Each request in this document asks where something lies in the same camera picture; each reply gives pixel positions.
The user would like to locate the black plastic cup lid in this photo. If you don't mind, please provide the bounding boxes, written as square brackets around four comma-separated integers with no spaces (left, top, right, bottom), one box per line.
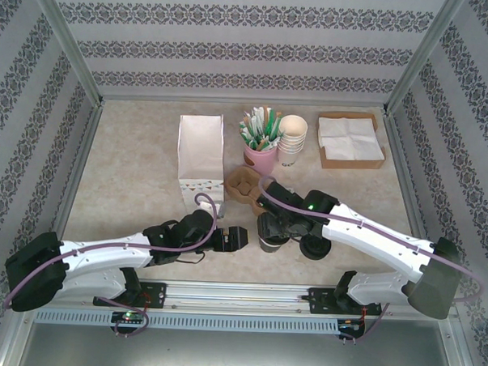
[257,226,291,247]
[299,233,333,262]

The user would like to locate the dark paper coffee cup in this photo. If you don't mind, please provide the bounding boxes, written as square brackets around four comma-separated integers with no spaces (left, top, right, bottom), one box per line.
[260,236,288,255]

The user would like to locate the brown pulp cup carrier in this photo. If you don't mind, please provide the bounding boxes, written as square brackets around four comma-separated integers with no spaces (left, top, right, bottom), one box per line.
[225,169,269,218]
[225,168,269,217]

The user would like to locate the white paper takeout bag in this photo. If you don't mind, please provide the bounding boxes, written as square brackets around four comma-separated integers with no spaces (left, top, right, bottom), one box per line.
[174,112,230,214]

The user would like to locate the pink holder cup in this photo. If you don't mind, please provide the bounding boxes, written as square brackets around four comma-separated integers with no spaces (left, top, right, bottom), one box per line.
[243,142,279,180]

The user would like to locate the brown cardboard napkin tray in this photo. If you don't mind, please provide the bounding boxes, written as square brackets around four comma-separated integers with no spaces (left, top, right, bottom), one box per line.
[315,110,389,172]

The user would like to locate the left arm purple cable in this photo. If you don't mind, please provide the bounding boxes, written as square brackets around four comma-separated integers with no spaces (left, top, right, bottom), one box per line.
[2,184,221,340]

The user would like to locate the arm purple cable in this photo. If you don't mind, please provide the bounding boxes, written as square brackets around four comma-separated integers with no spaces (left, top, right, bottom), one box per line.
[2,184,221,340]
[251,174,488,351]

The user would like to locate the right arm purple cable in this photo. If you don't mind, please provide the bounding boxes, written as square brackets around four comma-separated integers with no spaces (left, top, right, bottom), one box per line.
[251,174,488,351]

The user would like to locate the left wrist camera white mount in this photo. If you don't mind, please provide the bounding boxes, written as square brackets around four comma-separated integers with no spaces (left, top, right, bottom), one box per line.
[197,200,227,220]

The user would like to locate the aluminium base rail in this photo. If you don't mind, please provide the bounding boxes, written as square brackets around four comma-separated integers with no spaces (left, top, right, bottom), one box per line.
[19,273,455,322]

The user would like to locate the grey slotted cable duct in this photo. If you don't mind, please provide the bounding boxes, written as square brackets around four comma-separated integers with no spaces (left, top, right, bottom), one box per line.
[33,305,368,338]

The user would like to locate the aluminium rear rail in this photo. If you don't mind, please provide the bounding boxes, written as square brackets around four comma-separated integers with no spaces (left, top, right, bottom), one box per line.
[100,90,390,114]

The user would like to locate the aluminium side rail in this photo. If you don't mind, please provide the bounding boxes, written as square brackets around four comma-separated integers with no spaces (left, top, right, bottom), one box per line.
[376,111,446,288]
[36,99,105,277]

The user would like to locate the aluminium frame post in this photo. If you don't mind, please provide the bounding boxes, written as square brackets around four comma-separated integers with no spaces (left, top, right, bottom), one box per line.
[384,0,466,119]
[23,0,109,104]

